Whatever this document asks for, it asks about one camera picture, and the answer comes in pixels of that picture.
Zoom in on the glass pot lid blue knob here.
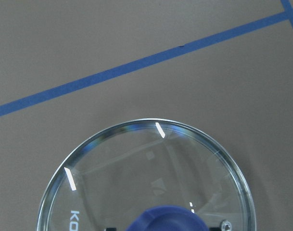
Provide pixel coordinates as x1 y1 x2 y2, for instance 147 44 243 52
36 118 256 231

